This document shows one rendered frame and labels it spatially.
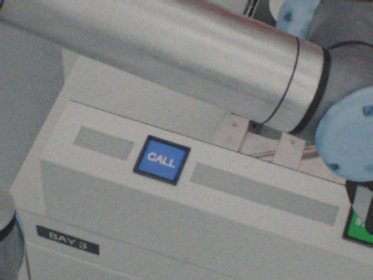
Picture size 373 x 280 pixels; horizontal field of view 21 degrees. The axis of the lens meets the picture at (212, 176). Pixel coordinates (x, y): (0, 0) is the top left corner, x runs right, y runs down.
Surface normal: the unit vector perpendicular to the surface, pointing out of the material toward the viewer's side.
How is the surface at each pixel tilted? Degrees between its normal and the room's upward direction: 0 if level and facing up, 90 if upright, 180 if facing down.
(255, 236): 90
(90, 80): 0
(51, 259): 90
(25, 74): 0
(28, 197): 0
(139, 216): 90
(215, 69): 62
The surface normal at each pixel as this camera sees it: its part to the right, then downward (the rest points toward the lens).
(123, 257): -0.30, 0.79
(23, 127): 0.08, -0.54
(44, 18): -0.04, 0.66
